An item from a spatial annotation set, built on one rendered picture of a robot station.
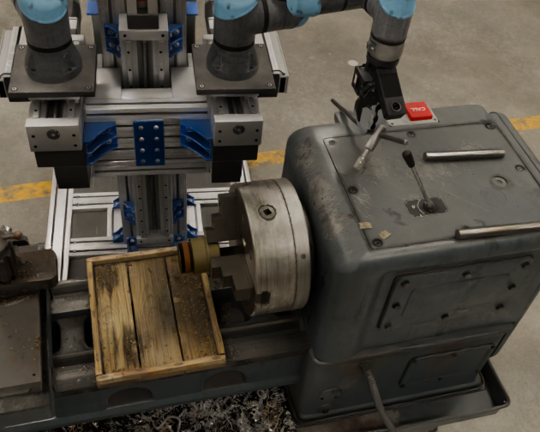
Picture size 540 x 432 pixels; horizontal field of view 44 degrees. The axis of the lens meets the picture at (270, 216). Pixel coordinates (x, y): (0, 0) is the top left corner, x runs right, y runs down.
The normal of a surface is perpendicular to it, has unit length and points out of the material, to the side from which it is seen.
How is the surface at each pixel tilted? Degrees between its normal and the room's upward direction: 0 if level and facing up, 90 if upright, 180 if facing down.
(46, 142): 90
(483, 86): 0
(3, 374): 0
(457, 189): 0
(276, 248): 40
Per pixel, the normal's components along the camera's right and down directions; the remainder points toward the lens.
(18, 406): 0.09, -0.67
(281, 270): 0.25, 0.28
